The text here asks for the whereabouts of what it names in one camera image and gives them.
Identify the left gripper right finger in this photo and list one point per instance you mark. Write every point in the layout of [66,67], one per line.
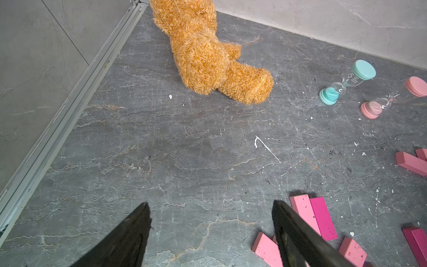
[299,244]

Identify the pink block right tilted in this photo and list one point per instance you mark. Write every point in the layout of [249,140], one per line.
[353,252]

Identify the light pink block tilted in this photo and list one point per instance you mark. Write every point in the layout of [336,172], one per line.
[267,250]

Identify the teal sand timer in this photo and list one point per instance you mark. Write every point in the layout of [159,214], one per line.
[359,72]

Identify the light pink block upper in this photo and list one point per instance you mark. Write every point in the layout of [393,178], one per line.
[302,206]

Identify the magenta block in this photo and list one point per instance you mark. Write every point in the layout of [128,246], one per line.
[323,218]
[417,240]

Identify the pink sand timer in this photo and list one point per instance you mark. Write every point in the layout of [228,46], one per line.
[413,88]

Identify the pink block carried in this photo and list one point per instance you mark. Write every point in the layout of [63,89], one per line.
[411,163]
[421,154]

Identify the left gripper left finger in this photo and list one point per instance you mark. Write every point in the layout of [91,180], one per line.
[125,245]

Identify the brown teddy bear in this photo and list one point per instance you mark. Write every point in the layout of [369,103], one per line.
[206,64]

